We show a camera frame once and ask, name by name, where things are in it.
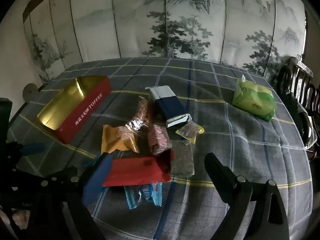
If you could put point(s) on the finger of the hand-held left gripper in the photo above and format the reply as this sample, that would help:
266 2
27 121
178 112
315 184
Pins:
66 173
32 148

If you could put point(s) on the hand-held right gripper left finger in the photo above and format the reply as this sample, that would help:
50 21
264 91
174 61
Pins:
98 177

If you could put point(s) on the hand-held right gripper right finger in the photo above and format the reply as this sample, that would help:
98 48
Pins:
220 175

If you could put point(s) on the red snack packet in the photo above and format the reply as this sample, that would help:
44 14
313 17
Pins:
135 171

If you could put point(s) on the grey translucent snack packet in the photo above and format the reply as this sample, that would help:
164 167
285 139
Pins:
182 160

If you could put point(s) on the orange snack packet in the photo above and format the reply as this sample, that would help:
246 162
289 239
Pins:
117 140

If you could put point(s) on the light blue snack packet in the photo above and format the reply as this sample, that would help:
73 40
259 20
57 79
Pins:
145 195

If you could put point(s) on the small yellow snack packet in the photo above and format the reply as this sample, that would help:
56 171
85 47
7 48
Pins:
190 131

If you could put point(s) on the red and gold tin box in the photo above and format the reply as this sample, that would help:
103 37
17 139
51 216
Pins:
85 115

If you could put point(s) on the pink patterned snack packet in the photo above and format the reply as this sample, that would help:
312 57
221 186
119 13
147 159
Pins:
158 137

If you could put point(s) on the clear packet of orange snacks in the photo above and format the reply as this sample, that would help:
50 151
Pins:
142 112

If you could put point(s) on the navy blue snack packet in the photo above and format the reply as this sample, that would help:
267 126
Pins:
170 107

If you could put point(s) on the person's left hand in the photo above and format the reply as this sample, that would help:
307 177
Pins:
21 218

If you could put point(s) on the green tissue pack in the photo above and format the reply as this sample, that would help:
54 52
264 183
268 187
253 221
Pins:
255 100

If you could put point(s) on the dark wooden chair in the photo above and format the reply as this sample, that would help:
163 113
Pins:
300 85

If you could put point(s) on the painted landscape folding screen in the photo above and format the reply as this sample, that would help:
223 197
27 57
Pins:
130 25

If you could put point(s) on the round grey wall disc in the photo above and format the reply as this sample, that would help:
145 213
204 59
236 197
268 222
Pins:
30 92

